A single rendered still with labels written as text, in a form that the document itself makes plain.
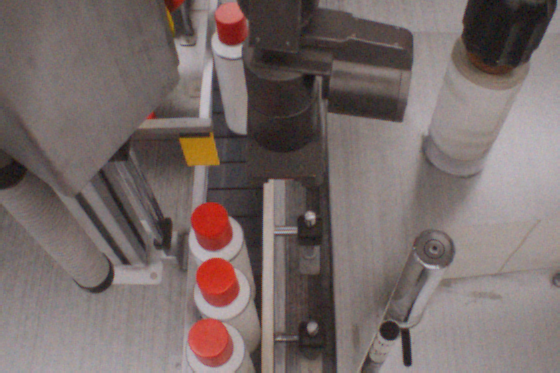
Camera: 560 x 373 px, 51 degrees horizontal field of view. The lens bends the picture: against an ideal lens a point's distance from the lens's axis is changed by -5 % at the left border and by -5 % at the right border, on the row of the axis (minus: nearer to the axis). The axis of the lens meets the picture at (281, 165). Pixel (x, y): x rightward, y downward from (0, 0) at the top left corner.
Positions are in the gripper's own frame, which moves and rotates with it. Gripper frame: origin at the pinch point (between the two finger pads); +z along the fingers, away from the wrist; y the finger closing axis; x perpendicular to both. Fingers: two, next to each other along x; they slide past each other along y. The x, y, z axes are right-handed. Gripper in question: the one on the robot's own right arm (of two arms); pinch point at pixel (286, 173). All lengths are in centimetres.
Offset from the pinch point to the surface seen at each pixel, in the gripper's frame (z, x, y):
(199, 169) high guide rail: 5.5, 10.0, 3.5
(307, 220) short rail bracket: 7.2, -2.1, -2.0
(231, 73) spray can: 0.5, 6.3, 13.1
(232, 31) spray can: -5.5, 5.6, 14.1
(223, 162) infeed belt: 14.0, 8.5, 9.1
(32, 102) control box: -35.0, 9.7, -15.1
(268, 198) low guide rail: 10.2, 2.4, 2.1
